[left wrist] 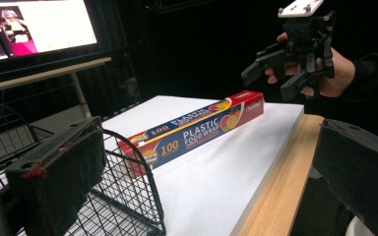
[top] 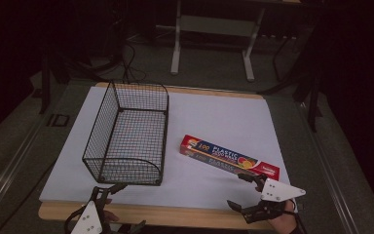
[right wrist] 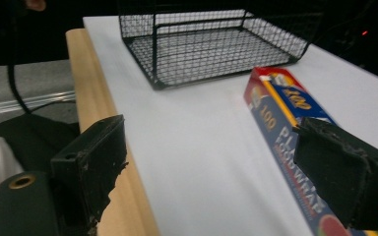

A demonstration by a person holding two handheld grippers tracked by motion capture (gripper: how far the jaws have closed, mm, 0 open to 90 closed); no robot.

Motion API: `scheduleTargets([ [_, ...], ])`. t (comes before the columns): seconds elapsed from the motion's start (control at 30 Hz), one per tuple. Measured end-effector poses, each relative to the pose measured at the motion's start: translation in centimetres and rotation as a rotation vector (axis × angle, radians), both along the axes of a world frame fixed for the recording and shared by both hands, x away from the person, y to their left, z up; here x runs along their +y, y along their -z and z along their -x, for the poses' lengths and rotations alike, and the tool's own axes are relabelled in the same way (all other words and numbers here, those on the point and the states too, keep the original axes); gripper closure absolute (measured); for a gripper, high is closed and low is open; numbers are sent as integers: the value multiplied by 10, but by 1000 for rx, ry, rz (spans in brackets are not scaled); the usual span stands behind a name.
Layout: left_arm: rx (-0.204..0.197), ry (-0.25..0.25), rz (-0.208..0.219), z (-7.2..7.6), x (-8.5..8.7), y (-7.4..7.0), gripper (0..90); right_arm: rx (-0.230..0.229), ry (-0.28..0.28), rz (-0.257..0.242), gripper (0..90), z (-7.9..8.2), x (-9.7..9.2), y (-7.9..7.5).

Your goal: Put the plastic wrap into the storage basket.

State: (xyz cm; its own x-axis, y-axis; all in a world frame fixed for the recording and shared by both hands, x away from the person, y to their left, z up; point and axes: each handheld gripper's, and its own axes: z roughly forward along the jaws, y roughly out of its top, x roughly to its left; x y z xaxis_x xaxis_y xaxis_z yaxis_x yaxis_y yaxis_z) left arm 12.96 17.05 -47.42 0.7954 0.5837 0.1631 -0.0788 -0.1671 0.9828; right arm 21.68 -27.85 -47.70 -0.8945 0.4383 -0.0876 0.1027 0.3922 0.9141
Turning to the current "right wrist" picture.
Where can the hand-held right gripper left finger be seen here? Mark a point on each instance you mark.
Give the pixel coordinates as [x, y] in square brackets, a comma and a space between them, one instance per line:
[90, 164]

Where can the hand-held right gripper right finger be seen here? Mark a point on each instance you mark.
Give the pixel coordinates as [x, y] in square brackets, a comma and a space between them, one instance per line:
[338, 170]

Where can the blue plastic wrap box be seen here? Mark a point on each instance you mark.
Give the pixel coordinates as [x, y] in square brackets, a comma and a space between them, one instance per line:
[277, 111]

